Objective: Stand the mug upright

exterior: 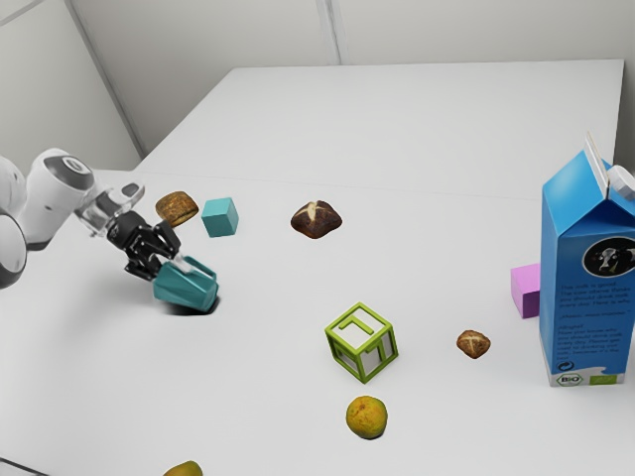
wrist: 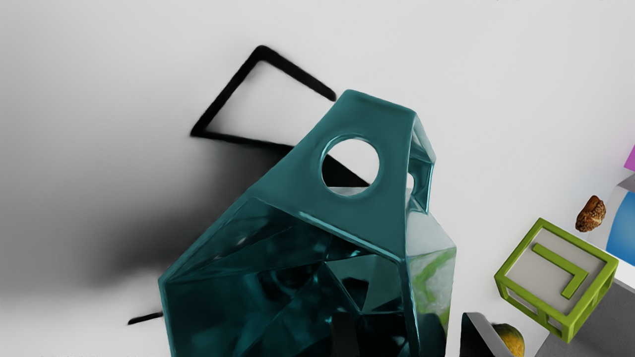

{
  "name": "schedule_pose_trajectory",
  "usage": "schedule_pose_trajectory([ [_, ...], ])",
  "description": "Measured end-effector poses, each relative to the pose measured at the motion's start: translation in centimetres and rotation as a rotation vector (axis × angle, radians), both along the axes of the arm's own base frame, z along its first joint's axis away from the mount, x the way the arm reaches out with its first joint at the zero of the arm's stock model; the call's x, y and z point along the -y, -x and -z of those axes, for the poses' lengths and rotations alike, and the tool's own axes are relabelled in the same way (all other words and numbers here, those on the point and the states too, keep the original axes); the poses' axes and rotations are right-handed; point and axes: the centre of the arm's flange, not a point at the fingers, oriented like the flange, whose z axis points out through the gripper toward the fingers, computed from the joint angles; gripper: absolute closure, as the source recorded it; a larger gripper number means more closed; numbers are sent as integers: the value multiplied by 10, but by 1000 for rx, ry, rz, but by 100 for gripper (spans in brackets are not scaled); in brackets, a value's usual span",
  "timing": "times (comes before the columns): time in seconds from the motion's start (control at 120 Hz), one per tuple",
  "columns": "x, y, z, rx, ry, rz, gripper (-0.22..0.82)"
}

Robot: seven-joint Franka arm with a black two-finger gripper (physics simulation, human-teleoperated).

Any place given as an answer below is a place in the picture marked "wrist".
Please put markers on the brown lumpy nut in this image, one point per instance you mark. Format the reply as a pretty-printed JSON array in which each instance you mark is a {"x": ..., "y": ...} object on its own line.
[{"x": 590, "y": 214}]

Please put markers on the purple block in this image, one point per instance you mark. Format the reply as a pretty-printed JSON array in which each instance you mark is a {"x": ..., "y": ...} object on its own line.
[{"x": 631, "y": 159}]

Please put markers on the green frame letter cube block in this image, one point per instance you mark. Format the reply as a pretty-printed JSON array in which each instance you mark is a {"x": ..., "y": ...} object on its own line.
[{"x": 555, "y": 267}]

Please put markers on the white box with blue print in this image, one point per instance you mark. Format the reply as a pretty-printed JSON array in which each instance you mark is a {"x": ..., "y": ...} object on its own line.
[{"x": 624, "y": 228}]

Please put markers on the teal faceted mug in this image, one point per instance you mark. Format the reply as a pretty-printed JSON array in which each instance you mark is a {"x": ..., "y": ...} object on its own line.
[{"x": 307, "y": 258}]

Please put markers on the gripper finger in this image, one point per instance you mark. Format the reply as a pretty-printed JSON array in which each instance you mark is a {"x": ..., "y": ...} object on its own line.
[{"x": 474, "y": 339}]

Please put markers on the yellow-orange round fruit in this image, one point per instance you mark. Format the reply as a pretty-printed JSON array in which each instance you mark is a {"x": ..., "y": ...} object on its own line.
[{"x": 513, "y": 341}]

